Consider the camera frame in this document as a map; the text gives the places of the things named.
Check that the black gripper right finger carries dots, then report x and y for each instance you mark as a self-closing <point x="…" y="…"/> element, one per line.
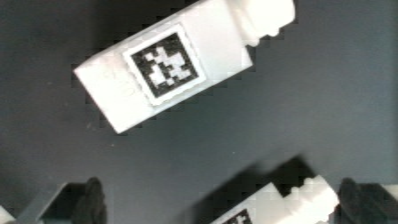
<point x="368" y="204"/>

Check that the white leg lying rear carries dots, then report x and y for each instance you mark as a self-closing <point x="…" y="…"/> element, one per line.
<point x="178" y="57"/>

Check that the white leg with tag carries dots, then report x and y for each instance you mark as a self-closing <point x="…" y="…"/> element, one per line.
<point x="300" y="208"/>

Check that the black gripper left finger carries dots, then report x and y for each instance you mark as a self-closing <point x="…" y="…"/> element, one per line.
<point x="67" y="204"/>

